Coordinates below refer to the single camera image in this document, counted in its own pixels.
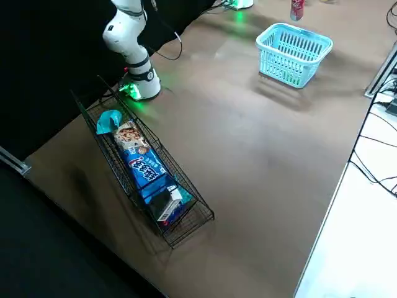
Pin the green snack packet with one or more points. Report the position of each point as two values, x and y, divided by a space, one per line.
293 81

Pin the red cola bottle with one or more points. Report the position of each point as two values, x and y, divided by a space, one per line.
297 10

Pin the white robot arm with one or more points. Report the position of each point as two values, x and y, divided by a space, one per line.
124 34

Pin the teal snack packet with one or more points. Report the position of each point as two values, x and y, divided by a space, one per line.
186 194
108 122

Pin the white and black snack box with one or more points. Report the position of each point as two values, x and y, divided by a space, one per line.
161 201

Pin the light blue plastic basket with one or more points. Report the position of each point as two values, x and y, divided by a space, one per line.
261 60

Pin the blue cookie packet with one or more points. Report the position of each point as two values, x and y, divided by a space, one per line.
142 167

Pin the white desk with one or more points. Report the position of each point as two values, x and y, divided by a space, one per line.
356 248

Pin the black desk device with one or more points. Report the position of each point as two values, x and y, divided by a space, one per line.
392 107

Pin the aluminium frame bar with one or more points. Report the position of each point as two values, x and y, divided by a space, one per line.
15 161

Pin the aluminium frame post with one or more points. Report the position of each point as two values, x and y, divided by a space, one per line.
381 73

